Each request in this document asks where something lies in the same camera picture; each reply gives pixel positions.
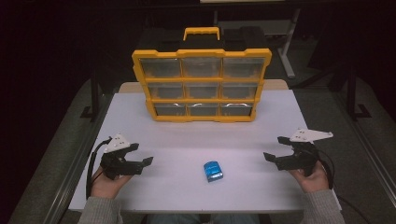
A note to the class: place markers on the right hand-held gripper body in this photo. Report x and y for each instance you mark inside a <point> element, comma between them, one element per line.
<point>300,157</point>

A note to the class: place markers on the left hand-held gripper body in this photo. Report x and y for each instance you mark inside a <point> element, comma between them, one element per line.
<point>120,165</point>

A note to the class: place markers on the blue packet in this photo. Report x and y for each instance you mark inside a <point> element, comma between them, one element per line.
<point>213,171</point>

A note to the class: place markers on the yellow black organizer case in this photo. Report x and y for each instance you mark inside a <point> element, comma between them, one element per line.
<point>202,79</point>

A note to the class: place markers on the person's left hand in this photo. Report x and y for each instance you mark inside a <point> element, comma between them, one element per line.
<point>107,186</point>

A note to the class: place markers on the person's right hand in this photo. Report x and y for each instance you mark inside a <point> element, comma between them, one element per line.
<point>314,182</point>

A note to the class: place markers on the black metal stand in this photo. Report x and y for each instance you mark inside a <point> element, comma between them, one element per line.
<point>94,93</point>
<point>352,93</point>

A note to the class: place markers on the white-legged desk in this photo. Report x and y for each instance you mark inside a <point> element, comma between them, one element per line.
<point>288,46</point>

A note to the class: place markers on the set of clear organizer bins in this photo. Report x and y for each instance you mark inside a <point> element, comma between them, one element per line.
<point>200,67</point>

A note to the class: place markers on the aluminium frame rail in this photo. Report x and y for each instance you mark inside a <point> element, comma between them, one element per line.
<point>370,149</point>
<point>73,174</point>

